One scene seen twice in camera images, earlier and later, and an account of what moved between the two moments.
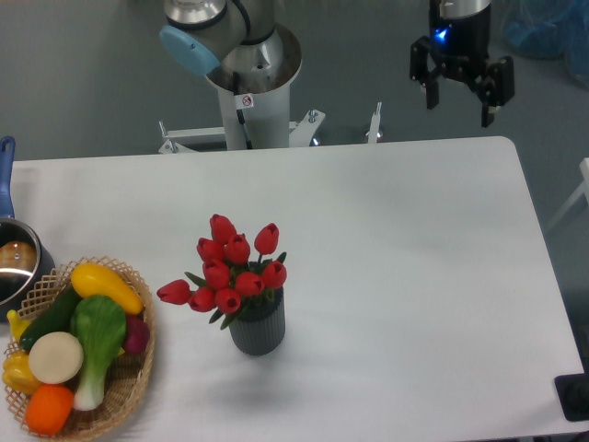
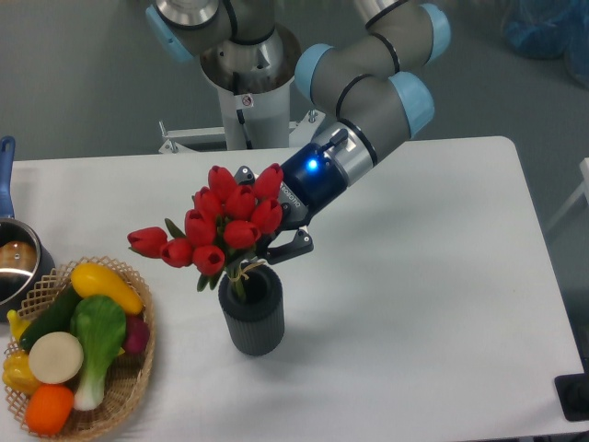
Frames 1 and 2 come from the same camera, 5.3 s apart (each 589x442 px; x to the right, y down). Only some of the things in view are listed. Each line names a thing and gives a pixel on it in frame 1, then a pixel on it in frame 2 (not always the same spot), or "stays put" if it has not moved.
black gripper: (459, 36) to (309, 180)
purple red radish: (137, 333) stays put
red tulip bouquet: (230, 280) to (224, 217)
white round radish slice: (55, 357) stays put
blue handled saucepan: (25, 260) stays put
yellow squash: (89, 279) stays put
